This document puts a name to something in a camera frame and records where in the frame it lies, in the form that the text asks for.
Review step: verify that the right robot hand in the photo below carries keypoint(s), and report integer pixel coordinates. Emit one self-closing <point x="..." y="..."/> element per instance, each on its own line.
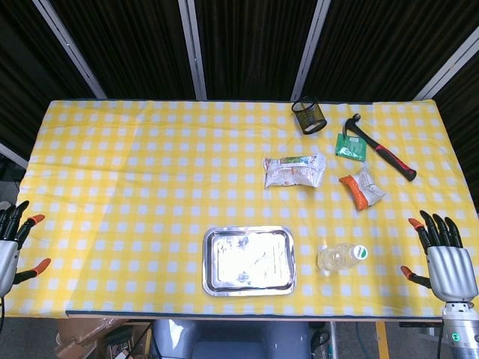
<point x="451" y="269"/>

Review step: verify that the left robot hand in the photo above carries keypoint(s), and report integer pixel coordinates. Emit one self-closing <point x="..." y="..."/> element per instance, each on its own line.
<point x="7" y="261"/>

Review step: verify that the clear plastic bottle white cap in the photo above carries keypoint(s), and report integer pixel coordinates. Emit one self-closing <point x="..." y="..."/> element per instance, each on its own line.
<point x="338" y="258"/>

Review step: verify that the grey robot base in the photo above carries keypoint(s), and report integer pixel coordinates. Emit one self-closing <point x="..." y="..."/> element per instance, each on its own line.
<point x="232" y="340"/>

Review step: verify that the silver metal tray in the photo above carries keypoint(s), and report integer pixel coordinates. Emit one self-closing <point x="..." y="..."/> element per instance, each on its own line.
<point x="249" y="261"/>

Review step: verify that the brown cardboard box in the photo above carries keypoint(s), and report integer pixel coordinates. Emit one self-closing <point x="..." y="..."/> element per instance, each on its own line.
<point x="86" y="336"/>

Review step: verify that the orange white snack bag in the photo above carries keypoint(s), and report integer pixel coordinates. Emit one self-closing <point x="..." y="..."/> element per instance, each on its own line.
<point x="365" y="188"/>

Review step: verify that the black red claw hammer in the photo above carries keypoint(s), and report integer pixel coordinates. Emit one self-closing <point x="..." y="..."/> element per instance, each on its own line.
<point x="385" y="151"/>

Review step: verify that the metal table leg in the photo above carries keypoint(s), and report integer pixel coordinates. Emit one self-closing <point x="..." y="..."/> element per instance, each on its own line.
<point x="332" y="340"/>

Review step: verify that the black pleated curtain panel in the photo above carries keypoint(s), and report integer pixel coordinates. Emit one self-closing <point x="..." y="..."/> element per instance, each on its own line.
<point x="254" y="45"/>
<point x="374" y="45"/>
<point x="26" y="75"/>
<point x="131" y="45"/>
<point x="464" y="119"/>

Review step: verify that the green flat packet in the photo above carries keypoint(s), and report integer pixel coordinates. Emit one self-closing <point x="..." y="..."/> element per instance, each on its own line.
<point x="350" y="147"/>

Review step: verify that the yellow white checked tablecloth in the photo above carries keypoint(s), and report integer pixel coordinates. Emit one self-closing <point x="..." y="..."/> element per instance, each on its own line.
<point x="149" y="187"/>

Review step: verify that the white crumpled snack bag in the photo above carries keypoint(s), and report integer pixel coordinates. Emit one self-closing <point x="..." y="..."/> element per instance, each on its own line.
<point x="293" y="172"/>

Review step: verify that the black mesh pen holder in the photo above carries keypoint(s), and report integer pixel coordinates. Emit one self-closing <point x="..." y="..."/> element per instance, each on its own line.
<point x="310" y="116"/>

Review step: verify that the white aluminium partition post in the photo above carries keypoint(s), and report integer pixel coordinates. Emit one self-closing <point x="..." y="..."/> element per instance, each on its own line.
<point x="310" y="48"/>
<point x="11" y="155"/>
<point x="449" y="63"/>
<point x="71" y="50"/>
<point x="194" y="48"/>

